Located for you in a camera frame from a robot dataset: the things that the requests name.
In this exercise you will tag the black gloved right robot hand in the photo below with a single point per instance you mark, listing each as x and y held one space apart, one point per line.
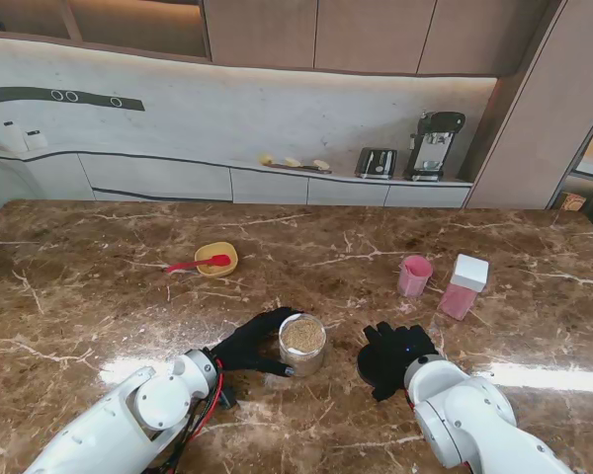
395 355

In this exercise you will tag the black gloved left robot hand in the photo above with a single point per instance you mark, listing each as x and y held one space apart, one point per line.
249 345

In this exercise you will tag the black round jar lid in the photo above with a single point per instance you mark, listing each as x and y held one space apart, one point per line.
368 365

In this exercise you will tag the clear glass grain jar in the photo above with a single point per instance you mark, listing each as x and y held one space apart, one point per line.
302 348

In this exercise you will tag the pink measuring cup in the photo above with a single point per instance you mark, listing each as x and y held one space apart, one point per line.
415 276

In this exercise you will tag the pink container with white lid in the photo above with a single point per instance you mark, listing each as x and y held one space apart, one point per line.
457 298

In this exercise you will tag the yellow plastic bowl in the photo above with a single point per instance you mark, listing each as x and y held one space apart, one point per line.
217 266

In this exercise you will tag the red measuring spoon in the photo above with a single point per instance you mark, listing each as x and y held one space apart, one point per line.
197 264

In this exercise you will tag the white square container lid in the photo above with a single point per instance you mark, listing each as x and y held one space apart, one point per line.
469 271

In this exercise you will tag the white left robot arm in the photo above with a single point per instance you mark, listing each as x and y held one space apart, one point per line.
123 424

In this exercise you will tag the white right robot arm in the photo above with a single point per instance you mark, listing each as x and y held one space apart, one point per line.
474 424

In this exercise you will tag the dark wooden serving board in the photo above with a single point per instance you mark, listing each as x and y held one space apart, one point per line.
301 168

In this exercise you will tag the yellow bread piece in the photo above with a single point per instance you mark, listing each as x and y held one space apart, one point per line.
266 159
292 162
320 165

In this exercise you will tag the white counter cabinet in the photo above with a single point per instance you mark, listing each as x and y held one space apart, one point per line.
153 178

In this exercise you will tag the black toaster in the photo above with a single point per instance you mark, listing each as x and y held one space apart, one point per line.
375 163

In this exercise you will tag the black espresso machine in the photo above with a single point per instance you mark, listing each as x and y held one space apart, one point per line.
435 143

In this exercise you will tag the orange printed box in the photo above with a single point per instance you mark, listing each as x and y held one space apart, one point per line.
571 202

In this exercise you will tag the short white bottle black cap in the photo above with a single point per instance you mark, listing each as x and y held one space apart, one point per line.
35 140

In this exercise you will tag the tall white bottle black cap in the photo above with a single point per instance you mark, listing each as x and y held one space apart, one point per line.
13 138

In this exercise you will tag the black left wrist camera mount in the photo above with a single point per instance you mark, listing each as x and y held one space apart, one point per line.
227 399

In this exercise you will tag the wooden wall cabinets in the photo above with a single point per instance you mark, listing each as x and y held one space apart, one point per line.
365 34

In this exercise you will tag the black wall panel with rings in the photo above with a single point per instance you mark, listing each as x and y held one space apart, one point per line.
29 95

